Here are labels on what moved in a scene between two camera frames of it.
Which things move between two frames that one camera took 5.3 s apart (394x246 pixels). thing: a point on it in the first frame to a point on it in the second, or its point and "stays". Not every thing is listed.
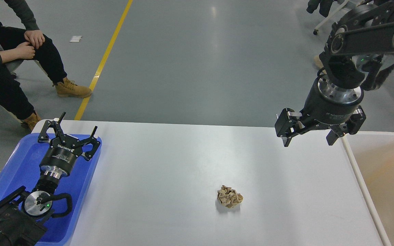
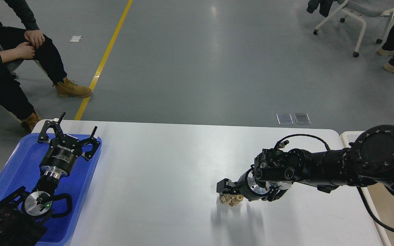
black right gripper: x=328 y=105 to x=246 y=185
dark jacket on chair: x=325 y=6 stays
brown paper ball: x=229 y=197 stays
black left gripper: x=63 y=154 stays
